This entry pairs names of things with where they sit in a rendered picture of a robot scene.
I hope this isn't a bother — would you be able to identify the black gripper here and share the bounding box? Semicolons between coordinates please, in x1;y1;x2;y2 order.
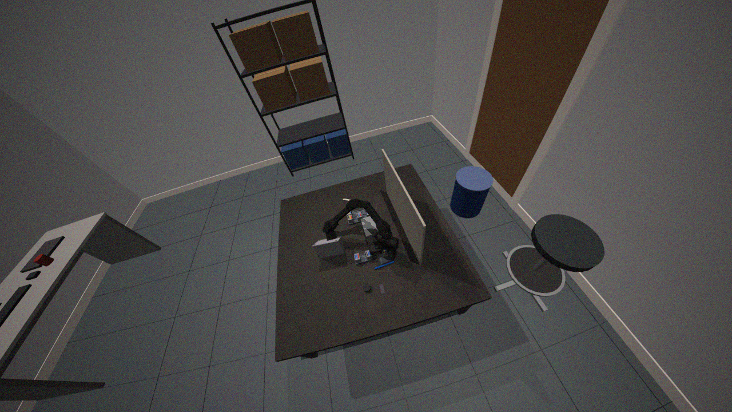
369;244;392;255

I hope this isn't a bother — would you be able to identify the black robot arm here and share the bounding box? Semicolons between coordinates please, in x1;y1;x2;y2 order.
322;199;399;249

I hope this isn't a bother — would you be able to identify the large brown flat panel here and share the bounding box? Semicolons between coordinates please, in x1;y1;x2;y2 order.
382;149;426;265

